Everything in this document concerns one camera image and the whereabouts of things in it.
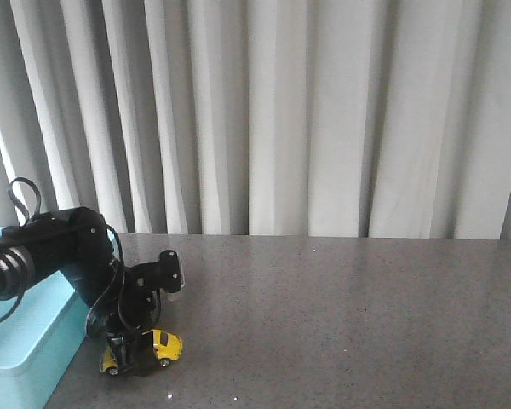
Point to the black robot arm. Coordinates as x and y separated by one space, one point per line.
74 242

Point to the white pleated curtain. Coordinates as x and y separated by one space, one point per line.
381 119

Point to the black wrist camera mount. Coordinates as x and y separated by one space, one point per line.
170 277

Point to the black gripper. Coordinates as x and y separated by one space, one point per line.
129 302

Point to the yellow toy beetle car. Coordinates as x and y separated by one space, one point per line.
167 348

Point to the light blue storage box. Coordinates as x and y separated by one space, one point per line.
38 342

